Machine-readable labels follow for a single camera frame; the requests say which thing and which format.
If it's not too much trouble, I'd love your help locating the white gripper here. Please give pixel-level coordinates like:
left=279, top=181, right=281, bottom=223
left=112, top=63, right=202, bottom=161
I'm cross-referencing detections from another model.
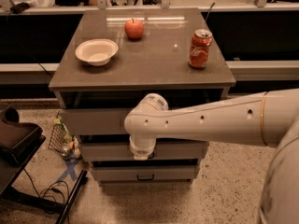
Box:
left=129, top=135, right=156, bottom=161

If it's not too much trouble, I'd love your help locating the grey top drawer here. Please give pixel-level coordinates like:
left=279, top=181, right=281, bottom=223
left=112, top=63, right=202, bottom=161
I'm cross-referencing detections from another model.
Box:
left=59, top=104, right=226, bottom=136

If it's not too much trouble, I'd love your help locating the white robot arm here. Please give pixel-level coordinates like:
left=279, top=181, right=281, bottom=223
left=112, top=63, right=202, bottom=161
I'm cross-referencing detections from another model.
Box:
left=124, top=89, right=299, bottom=224

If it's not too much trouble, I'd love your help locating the grey bottom drawer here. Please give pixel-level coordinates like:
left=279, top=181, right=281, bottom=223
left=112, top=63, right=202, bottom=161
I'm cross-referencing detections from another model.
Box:
left=91, top=165, right=199, bottom=182

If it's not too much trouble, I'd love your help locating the grey drawer cabinet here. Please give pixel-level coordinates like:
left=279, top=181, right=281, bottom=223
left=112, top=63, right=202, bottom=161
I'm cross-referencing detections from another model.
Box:
left=50, top=8, right=235, bottom=171

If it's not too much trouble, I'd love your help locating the black left base leg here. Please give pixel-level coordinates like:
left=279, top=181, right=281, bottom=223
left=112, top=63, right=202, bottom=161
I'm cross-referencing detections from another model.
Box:
left=55, top=170, right=87, bottom=224

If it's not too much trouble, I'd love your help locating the blue tape cross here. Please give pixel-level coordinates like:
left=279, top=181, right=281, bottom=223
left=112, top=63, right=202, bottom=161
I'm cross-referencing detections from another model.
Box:
left=58, top=160, right=79, bottom=181

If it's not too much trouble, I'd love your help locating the white paper bowl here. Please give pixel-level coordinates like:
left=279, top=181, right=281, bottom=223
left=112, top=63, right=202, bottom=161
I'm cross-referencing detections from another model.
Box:
left=75, top=39, right=119, bottom=66

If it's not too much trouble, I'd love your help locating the orange soda can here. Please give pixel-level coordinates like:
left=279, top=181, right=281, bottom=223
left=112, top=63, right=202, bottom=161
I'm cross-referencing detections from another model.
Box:
left=189, top=29, right=213, bottom=69

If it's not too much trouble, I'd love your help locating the red apple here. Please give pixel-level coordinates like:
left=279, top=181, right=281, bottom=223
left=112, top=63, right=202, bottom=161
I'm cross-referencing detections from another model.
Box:
left=124, top=18, right=144, bottom=40

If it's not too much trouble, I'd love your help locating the wire mesh basket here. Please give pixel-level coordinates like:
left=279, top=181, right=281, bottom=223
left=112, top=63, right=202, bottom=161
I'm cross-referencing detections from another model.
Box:
left=48, top=114, right=81, bottom=161

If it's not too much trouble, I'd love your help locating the black floor cable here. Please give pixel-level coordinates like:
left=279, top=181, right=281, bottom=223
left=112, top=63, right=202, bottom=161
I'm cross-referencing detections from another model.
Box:
left=23, top=167, right=71, bottom=215

